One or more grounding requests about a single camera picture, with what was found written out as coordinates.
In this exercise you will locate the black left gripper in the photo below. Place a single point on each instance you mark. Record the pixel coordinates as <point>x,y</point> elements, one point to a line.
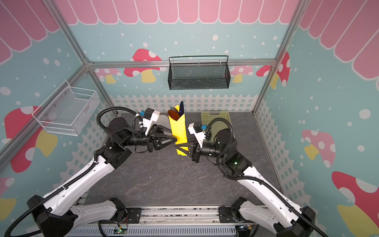
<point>159,131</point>

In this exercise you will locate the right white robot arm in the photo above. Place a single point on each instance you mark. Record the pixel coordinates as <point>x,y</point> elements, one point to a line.
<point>280,215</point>

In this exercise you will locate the black mesh wall basket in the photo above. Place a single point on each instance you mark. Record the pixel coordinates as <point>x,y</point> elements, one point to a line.
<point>199,72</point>

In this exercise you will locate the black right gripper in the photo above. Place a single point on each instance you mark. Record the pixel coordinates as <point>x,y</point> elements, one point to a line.
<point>196,149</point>

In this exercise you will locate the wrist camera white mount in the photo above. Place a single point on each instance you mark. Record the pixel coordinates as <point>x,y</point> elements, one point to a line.
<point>198,130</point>
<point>149,116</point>

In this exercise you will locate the white wire wall basket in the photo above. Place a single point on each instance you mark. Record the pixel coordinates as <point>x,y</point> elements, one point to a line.
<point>67,110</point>

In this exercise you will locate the green perforated plastic basket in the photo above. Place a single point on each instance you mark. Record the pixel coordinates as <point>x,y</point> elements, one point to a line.
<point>208,116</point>

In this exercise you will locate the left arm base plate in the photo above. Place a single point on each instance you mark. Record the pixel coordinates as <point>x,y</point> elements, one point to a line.
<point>132,216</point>

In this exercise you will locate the yellow paper napkin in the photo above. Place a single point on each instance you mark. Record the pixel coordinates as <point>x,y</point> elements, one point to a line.
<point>178,128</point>

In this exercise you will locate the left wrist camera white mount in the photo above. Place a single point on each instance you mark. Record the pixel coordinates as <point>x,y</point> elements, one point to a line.
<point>149,116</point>

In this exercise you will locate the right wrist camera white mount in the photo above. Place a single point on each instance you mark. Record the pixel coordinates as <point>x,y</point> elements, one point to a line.
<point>198,130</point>

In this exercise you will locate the purple metal spoon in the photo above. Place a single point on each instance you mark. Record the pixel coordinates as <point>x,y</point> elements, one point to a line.
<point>174,114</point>

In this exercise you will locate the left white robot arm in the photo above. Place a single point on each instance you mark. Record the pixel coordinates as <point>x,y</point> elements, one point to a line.
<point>56,215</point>

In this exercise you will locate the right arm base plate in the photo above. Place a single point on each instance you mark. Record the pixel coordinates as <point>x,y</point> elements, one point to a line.
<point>227,215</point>

